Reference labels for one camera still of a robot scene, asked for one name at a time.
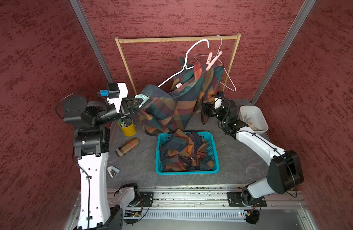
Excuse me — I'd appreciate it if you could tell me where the aluminium corner post right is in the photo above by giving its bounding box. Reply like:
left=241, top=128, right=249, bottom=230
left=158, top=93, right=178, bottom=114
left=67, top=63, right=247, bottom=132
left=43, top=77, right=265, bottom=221
left=251, top=0, right=316, bottom=105

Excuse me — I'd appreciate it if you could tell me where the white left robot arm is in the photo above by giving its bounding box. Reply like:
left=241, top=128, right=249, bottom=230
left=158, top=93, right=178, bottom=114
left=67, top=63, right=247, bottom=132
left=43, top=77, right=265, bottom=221
left=59, top=93, right=141, bottom=230

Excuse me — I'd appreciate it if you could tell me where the brown cardboard tube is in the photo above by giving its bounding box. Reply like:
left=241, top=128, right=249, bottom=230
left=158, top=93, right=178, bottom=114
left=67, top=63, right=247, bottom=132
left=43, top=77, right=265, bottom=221
left=115, top=138, right=140, bottom=157

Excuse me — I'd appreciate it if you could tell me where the aluminium corner post left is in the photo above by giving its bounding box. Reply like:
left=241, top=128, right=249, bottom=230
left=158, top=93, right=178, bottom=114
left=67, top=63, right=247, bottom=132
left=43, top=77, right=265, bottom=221
left=70, top=0, right=114, bottom=83

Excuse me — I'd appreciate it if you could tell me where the white wire hanger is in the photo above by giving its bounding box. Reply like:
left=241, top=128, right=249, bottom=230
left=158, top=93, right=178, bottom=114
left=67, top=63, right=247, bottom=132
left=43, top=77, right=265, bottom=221
left=157, top=39, right=210, bottom=88
left=193, top=34, right=237, bottom=93

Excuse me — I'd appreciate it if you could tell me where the teal plastic basket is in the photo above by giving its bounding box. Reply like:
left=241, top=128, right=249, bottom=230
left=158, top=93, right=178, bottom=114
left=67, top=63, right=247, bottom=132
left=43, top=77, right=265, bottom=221
left=155, top=129, right=220, bottom=175

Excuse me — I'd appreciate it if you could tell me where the wooden clothes rack frame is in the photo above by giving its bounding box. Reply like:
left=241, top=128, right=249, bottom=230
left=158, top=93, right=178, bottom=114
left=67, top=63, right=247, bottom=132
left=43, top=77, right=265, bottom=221
left=115, top=33, right=241, bottom=94

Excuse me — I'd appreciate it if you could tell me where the yellow metal bucket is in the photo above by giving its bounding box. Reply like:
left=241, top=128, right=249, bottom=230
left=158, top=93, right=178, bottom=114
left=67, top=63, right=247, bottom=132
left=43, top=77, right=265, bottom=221
left=118, top=119, right=137, bottom=137

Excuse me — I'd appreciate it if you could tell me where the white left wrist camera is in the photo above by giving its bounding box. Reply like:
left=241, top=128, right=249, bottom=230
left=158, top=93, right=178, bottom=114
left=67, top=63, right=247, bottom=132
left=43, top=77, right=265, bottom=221
left=98, top=82, right=128, bottom=113

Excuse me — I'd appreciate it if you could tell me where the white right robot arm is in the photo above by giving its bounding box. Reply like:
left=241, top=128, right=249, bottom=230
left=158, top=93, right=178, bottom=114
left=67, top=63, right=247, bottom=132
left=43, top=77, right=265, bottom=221
left=201, top=93, right=305, bottom=208

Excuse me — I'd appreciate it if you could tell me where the plaid long-sleeve shirt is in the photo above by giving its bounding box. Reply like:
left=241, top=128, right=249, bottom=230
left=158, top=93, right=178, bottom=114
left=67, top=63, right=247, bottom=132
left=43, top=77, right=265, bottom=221
left=159, top=129, right=215, bottom=173

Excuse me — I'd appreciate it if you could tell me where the aluminium corner post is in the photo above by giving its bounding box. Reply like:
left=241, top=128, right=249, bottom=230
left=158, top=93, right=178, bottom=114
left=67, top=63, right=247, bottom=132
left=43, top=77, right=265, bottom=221
left=251, top=0, right=316, bottom=105
left=70, top=0, right=114, bottom=83

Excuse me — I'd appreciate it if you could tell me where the mint green clothespin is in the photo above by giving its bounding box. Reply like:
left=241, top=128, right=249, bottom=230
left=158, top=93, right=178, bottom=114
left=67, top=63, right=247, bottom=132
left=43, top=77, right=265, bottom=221
left=134, top=94, right=150, bottom=108

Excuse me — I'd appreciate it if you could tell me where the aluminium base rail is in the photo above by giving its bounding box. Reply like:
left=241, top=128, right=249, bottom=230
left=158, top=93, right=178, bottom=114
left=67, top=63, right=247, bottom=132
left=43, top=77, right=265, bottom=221
left=61, top=183, right=319, bottom=230

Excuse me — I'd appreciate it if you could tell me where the white plastic bin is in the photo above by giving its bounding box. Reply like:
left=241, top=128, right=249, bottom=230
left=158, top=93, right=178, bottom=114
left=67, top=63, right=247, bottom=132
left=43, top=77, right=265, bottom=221
left=239, top=105, right=269, bottom=135

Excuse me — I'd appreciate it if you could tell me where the small white triangular bracket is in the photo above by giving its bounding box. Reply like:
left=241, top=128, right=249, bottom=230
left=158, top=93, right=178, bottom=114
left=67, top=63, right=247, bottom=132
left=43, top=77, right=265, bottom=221
left=107, top=166, right=120, bottom=178

